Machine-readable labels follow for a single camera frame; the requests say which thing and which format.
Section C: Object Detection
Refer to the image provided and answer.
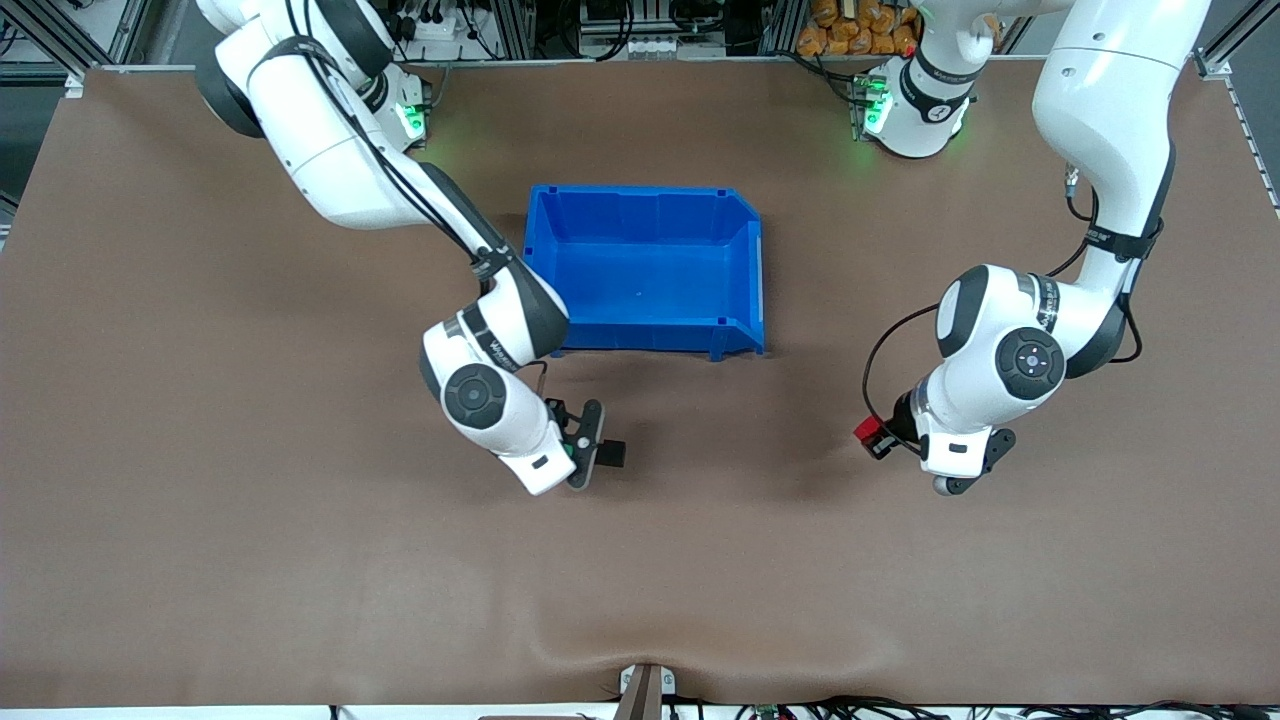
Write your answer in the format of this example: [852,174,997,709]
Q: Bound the brown table mat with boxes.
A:
[0,55,1280,709]

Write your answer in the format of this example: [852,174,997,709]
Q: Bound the blue plastic storage bin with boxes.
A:
[515,184,767,362]

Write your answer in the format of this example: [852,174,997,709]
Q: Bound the metal table clamp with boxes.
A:
[617,662,677,720]

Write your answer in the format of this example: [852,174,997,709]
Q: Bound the orange snack bags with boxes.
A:
[796,0,921,58]

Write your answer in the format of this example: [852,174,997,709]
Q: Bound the control cabinet with wiring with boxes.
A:
[480,0,801,63]

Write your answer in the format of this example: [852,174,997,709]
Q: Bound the white power strip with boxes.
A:
[385,0,476,49]

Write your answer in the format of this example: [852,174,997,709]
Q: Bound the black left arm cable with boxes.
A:
[862,165,1145,426]

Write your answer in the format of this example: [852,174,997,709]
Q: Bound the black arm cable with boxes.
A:
[285,0,551,401]
[862,165,1145,426]

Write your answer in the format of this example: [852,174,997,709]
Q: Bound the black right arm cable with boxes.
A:
[285,0,551,401]

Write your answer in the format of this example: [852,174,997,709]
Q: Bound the aluminium frame profile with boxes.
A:
[8,0,153,99]
[1195,0,1280,211]

